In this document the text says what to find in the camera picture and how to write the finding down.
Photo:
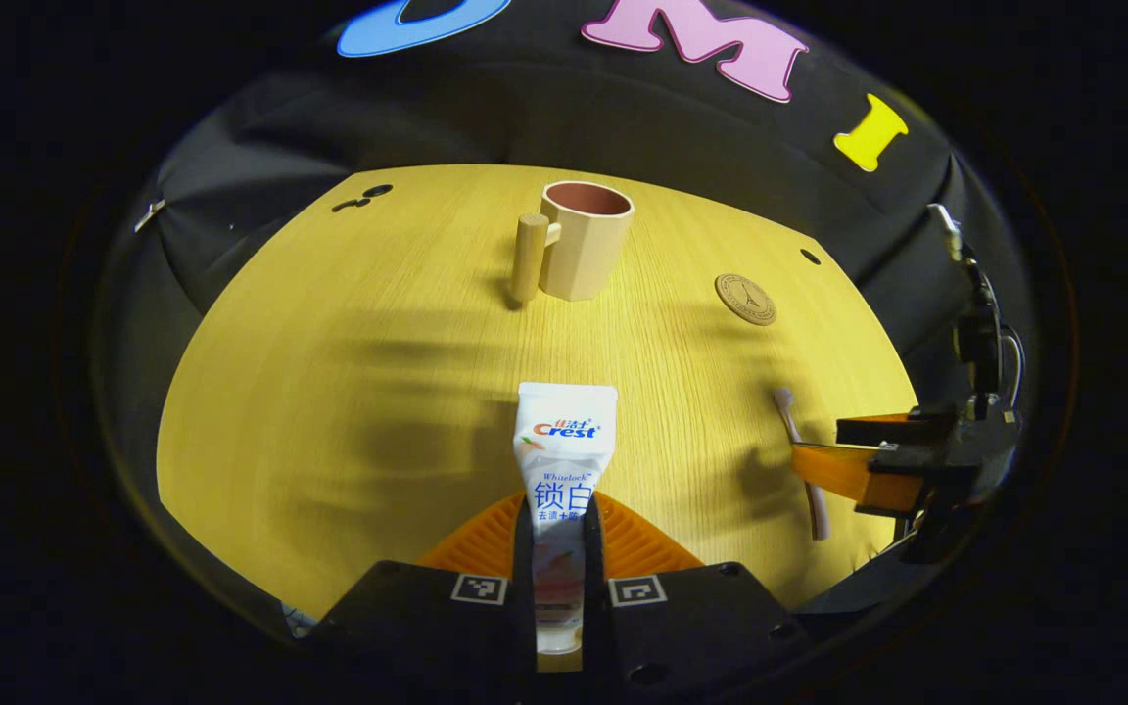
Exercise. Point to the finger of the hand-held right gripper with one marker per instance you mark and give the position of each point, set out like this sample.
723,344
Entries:
897,429
838,475

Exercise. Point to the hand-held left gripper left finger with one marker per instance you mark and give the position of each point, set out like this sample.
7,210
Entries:
427,627

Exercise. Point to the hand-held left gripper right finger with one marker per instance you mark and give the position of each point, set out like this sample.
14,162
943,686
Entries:
691,627

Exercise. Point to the pink toothbrush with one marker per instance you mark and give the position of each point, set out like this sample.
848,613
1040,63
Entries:
791,421

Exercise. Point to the round brown coaster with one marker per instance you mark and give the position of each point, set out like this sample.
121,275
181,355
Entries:
746,300

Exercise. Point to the white toothpaste tube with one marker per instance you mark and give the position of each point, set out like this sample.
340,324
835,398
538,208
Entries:
564,450

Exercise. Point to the beige cup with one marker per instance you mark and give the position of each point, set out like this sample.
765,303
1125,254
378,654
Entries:
584,255

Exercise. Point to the black backdrop cloth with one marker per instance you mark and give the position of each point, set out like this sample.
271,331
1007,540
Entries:
525,117

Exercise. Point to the white cloth clip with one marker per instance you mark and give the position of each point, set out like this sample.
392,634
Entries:
149,215

